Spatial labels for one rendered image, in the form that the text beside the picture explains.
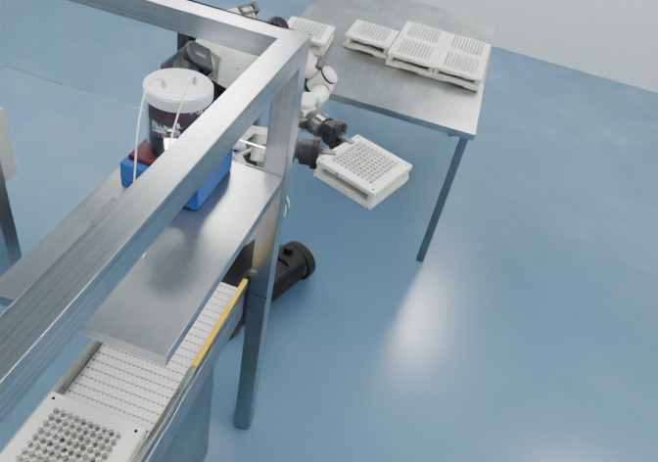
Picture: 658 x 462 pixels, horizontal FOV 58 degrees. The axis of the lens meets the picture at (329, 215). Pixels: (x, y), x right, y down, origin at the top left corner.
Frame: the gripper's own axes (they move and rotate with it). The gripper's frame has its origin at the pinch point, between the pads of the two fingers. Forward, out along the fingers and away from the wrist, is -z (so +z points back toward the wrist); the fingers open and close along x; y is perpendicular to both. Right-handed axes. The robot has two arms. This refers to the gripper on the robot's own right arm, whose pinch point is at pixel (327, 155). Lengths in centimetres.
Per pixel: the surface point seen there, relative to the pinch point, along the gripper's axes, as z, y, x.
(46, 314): 28, 132, -59
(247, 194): 18, 58, -22
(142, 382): 36, 86, 22
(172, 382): 29, 85, 22
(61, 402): 50, 100, 14
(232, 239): 18, 75, -22
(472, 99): -66, -100, 18
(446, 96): -53, -98, 17
